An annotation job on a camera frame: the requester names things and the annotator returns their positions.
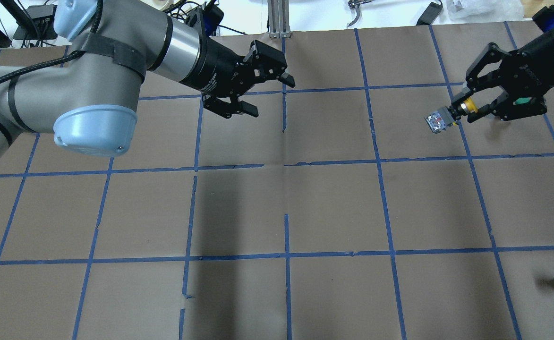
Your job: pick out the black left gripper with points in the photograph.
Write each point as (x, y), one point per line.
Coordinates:
(217, 67)

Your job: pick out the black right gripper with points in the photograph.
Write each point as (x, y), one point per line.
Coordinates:
(539, 66)

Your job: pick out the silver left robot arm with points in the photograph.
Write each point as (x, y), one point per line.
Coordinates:
(88, 99)

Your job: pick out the green push button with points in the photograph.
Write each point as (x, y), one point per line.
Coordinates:
(523, 101)

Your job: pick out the black power adapter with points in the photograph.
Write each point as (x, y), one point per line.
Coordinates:
(431, 13)

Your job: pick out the aluminium frame post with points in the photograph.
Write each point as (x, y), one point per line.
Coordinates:
(278, 18)

